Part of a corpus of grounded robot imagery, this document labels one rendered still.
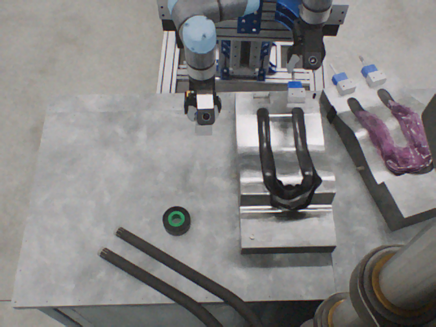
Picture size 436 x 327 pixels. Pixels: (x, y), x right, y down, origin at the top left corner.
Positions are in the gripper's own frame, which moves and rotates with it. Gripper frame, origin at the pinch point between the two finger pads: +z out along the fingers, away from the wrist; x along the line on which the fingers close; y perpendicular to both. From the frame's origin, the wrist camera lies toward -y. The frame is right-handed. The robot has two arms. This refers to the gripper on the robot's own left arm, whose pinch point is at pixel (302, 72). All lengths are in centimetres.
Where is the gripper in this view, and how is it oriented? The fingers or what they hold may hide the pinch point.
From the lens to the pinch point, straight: 141.8
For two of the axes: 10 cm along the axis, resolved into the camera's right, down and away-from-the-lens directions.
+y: -0.2, -8.8, 4.7
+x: -10.0, 0.2, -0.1
